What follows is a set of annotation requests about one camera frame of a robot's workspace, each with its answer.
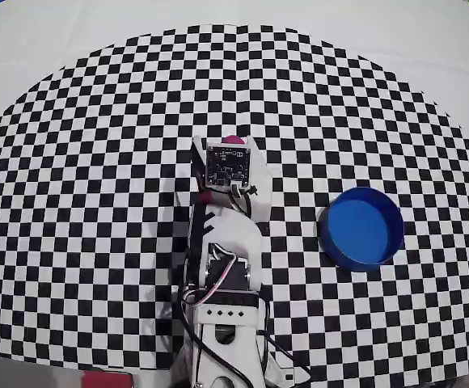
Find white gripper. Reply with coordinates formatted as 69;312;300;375
192;135;274;222

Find blue round box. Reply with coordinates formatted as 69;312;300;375
318;186;405;272

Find checkerboard printed white sheet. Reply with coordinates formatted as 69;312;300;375
0;0;469;383

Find red flat object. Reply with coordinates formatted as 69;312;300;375
81;370;135;388

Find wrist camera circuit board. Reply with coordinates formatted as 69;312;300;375
205;142;254;191

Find white red servo cable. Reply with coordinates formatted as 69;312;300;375
184;246;247;309

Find black cable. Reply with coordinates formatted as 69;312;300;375
258;329;312;375
176;289;235;388

